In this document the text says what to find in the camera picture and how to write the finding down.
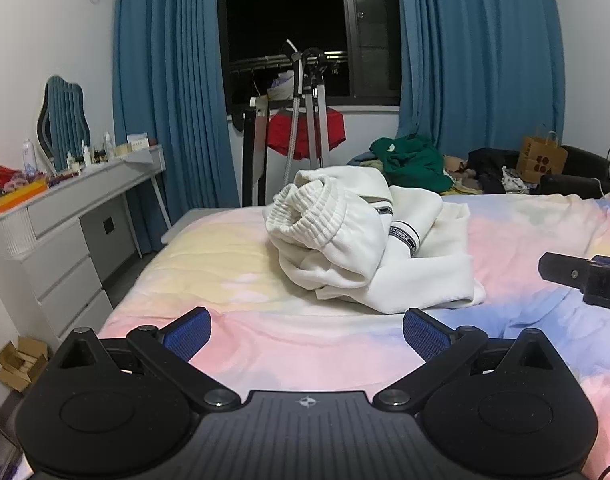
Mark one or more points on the orange tray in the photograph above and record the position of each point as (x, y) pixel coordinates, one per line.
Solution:
(20, 195)

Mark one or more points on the brown paper bag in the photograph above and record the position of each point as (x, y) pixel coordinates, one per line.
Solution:
(540, 160)

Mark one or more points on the white sweatpants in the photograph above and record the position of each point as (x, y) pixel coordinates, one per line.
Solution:
(355, 260)

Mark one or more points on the white dressing table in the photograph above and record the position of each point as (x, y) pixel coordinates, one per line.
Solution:
(60, 285)

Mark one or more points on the black garment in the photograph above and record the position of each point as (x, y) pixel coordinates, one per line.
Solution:
(490, 162)

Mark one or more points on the dark window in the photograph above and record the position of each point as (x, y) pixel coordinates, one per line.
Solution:
(285, 10)

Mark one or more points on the blue curtain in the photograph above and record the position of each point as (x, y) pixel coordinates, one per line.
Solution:
(480, 50)
(170, 85)

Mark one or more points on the silver tripod stand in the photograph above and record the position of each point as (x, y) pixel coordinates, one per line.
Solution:
(311, 110)

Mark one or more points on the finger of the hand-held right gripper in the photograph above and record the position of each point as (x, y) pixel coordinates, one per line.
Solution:
(560, 269)

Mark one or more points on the white pump bottle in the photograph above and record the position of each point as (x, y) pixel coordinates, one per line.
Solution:
(108, 146)

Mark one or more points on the black armchair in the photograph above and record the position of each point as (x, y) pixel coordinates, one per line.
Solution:
(580, 170)

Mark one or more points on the wavy blue-framed mirror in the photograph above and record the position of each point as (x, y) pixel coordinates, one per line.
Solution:
(65, 120)

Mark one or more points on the black rack frame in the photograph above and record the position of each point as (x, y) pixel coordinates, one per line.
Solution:
(248, 160)

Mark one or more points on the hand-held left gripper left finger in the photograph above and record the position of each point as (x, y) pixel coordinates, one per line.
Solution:
(187, 332)

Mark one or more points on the small white box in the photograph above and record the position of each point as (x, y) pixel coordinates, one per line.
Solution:
(137, 143)

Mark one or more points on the pastel tie-dye bed blanket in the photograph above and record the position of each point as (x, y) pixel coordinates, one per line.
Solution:
(285, 330)

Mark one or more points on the cardboard box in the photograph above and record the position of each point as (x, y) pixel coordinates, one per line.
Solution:
(22, 365)

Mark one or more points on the white spray bottle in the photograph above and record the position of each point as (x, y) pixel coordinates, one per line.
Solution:
(30, 157)

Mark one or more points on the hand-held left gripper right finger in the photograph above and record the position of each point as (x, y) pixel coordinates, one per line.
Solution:
(425, 332)

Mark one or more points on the red cloth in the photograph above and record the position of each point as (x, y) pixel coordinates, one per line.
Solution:
(280, 135)

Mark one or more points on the green garment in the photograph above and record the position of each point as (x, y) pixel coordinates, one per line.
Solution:
(410, 160)

